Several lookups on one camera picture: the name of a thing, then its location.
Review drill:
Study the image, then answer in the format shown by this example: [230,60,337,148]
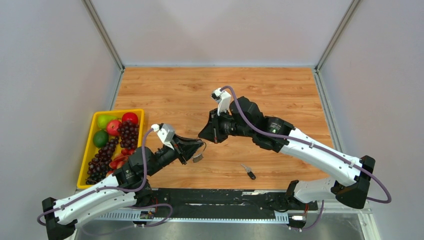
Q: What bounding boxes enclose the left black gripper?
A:
[146,133,205,176]

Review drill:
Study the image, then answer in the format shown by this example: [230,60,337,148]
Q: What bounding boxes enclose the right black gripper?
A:
[198,107,254,144]

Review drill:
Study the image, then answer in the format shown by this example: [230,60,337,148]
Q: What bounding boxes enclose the silver keyring with keys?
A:
[191,141,207,163]

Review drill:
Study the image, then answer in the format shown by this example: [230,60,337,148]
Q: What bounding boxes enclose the black headed silver key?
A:
[240,163,256,180]

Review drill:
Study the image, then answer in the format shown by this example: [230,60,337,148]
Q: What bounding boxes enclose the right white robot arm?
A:
[198,96,376,209]

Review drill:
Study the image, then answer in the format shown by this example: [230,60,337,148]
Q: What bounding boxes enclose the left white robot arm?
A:
[37,135,205,240]

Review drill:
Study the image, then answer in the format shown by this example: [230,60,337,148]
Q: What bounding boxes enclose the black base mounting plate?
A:
[136,187,318,221]

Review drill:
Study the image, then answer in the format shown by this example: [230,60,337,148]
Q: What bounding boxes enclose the upper dark grape bunch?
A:
[118,120,140,150]

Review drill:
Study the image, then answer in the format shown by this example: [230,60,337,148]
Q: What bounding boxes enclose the dark grape bunch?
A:
[118,120,140,150]
[85,136,120,185]

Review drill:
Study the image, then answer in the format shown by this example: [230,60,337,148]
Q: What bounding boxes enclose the red apple top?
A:
[121,112,139,125]

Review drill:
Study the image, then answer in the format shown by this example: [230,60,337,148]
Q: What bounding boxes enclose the small red fruits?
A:
[105,148,135,177]

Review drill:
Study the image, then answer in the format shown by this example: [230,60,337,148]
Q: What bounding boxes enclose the red yellow apple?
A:
[105,119,122,137]

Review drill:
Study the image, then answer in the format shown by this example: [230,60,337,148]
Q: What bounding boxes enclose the green lime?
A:
[92,130,109,148]

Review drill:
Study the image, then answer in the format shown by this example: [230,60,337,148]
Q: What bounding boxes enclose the green pear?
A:
[96,114,118,129]

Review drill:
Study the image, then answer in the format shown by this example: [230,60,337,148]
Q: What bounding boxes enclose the lower dark grape bunch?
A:
[85,136,120,185]

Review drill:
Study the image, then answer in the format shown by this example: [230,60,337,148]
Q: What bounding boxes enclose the yellow plastic tray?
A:
[76,108,146,190]

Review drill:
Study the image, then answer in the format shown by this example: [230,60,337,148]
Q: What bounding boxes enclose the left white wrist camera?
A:
[151,123,176,150]

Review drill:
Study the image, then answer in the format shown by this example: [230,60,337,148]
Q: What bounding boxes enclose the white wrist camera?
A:
[211,88,232,116]
[151,123,176,150]

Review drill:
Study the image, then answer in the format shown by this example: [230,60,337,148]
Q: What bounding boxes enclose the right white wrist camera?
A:
[211,88,232,116]

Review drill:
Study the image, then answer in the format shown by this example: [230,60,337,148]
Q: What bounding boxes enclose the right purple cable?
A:
[220,85,392,204]

